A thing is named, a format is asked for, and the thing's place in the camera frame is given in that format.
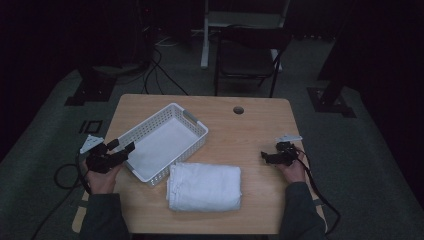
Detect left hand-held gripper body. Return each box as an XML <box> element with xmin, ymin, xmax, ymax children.
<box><xmin>79</xmin><ymin>134</ymin><xmax>130</xmax><ymax>174</ymax></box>

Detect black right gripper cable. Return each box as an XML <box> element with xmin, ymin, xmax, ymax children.
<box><xmin>293</xmin><ymin>145</ymin><xmax>342</xmax><ymax>236</ymax></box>

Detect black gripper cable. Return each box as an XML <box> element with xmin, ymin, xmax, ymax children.
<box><xmin>30</xmin><ymin>149</ymin><xmax>93</xmax><ymax>240</ymax></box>
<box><xmin>293</xmin><ymin>145</ymin><xmax>342</xmax><ymax>236</ymax></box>

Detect white table frame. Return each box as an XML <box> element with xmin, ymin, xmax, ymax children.
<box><xmin>200</xmin><ymin>0</ymin><xmax>291</xmax><ymax>73</ymax></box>

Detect black floor cables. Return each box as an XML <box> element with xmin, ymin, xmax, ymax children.
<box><xmin>141</xmin><ymin>36</ymin><xmax>190</xmax><ymax>97</ymax></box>

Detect black stand base plate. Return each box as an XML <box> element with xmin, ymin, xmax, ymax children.
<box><xmin>306</xmin><ymin>85</ymin><xmax>358</xmax><ymax>119</ymax></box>
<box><xmin>64</xmin><ymin>65</ymin><xmax>118</xmax><ymax>107</ymax></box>

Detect person's left hand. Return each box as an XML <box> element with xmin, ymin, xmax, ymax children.
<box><xmin>82</xmin><ymin>159</ymin><xmax>124</xmax><ymax>195</ymax></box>

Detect white towel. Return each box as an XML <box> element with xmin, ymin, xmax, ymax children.
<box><xmin>166</xmin><ymin>162</ymin><xmax>243</xmax><ymax>213</ymax></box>

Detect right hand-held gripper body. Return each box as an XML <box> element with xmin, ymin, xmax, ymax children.
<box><xmin>266</xmin><ymin>134</ymin><xmax>304</xmax><ymax>167</ymax></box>

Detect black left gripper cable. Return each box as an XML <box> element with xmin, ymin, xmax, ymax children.
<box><xmin>30</xmin><ymin>149</ymin><xmax>93</xmax><ymax>240</ymax></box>

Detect white plastic basket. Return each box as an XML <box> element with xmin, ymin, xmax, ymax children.
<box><xmin>114</xmin><ymin>102</ymin><xmax>210</xmax><ymax>187</ymax></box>

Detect person's right hand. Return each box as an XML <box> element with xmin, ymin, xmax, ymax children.
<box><xmin>275</xmin><ymin>153</ymin><xmax>308</xmax><ymax>184</ymax></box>

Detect black folding chair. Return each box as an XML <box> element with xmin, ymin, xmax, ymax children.
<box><xmin>213</xmin><ymin>25</ymin><xmax>294</xmax><ymax>99</ymax></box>

